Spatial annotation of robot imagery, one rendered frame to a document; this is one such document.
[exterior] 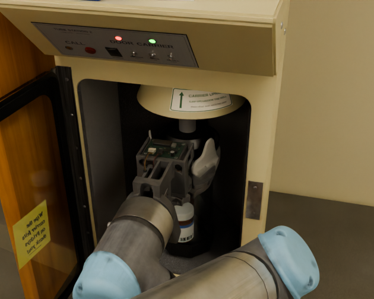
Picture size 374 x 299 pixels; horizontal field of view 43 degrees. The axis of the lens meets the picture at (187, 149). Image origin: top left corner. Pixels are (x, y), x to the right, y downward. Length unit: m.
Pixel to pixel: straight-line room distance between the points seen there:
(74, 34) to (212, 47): 0.17
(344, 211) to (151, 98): 0.62
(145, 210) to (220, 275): 0.20
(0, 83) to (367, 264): 0.77
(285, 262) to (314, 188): 0.75
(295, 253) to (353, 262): 0.56
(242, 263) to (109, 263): 0.15
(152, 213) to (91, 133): 0.23
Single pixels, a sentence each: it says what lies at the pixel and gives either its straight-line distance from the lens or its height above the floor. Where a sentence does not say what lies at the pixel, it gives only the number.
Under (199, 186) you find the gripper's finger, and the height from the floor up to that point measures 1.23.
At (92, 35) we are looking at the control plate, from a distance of 0.59.
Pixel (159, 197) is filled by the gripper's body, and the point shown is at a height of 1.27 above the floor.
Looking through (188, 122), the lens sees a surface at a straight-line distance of 0.76.
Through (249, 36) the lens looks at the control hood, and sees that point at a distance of 0.52.
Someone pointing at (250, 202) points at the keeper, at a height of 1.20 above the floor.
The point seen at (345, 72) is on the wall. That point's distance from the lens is 1.09.
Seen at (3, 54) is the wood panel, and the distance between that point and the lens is 0.71.
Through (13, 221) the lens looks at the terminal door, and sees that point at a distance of 0.69.
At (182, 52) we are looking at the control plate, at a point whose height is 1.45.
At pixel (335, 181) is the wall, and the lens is 1.22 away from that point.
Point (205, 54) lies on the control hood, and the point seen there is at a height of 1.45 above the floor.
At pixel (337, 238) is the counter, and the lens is 1.10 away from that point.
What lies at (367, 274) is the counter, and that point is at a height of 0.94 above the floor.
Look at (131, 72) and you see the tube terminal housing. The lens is 0.68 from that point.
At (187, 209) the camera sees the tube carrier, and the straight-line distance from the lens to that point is 0.81.
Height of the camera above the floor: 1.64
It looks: 31 degrees down
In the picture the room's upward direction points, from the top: straight up
